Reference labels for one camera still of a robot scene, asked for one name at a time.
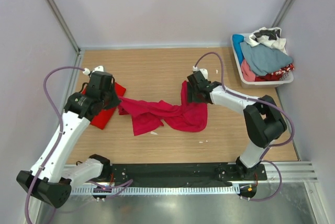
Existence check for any magenta t shirt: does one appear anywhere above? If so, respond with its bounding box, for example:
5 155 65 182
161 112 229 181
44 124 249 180
118 81 208 136

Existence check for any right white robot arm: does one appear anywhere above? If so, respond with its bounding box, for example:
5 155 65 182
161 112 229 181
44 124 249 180
187 71 287 180

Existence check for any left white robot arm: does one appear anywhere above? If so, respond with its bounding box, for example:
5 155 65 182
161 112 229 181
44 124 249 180
16 65 121 208

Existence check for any folded red t shirt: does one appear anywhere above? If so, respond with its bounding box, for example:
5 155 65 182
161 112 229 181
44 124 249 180
90 83 126 130

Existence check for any pink shirt in basket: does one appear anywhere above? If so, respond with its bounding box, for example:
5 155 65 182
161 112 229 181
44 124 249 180
240 59 256 82

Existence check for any bright blue shirt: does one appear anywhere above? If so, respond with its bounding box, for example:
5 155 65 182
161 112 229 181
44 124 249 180
232 34 244 62

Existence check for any grey blue t shirt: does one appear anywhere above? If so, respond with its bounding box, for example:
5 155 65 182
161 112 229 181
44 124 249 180
240 42 293 76

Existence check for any red white patterned shirt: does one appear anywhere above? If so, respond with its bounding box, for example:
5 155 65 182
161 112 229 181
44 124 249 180
255 64 295 82

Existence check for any white black patterned shirt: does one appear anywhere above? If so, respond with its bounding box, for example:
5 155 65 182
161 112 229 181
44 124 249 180
244 27 286 52

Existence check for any white laundry basket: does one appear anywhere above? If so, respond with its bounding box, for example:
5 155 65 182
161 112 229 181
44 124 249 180
230 36 294 88

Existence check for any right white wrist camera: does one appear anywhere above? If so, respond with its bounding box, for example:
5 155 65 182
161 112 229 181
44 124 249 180
192 66 208 79

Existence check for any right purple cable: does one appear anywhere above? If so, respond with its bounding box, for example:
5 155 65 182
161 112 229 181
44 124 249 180
195 52 295 201

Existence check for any purple cable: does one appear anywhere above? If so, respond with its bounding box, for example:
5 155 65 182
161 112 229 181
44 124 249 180
25 66 134 224
195 52 295 201

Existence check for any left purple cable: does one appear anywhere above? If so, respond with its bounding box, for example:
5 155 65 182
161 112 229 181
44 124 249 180
25 66 134 224

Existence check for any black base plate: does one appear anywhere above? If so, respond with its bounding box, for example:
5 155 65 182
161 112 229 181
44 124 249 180
111 162 267 188

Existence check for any slotted cable duct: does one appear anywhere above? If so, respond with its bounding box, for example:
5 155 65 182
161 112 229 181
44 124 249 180
71 184 240 196

